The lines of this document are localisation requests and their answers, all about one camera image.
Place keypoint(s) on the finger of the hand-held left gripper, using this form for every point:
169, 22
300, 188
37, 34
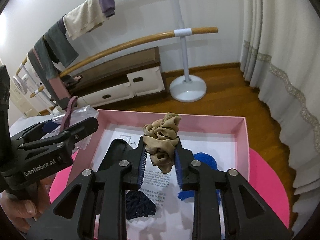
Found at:
82, 128
32, 130

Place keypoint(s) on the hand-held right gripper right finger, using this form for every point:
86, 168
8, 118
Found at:
178, 170

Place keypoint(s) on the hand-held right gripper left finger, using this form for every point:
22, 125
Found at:
141, 167

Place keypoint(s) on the mauve headband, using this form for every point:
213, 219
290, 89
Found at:
70, 110

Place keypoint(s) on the blue knit glove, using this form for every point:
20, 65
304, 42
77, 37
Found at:
206, 161

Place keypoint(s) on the black glasses case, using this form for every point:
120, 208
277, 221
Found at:
117, 150

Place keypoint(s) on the navy scrunchie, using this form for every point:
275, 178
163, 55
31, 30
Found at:
140, 205

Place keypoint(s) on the beige scrunchie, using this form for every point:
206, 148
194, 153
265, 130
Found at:
162, 130

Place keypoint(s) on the pink cardboard box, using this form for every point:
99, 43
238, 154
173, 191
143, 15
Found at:
212, 122

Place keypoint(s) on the person's left hand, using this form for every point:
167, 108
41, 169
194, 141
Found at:
17, 208

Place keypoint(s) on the clear plastic bag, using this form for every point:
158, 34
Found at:
83, 112

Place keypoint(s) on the white printed paper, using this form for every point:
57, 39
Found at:
162, 192

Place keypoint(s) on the pink and grey cloth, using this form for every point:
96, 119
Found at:
56, 87

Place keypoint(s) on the small white fan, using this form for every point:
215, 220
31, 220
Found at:
21, 82

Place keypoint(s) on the dark-topped white drawer cabinet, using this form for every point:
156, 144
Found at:
120, 80

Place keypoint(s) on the grey-green towel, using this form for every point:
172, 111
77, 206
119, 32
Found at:
44, 57
62, 45

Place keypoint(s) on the bright pink tablecloth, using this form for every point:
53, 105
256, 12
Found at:
265, 180

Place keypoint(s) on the cream cloth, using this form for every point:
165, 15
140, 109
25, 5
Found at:
83, 17

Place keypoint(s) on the wooden ballet barre rack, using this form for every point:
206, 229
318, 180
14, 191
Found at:
183, 55

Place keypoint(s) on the purple cloth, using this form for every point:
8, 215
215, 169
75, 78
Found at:
107, 1

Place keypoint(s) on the cream lace-trimmed curtain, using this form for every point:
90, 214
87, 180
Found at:
282, 42

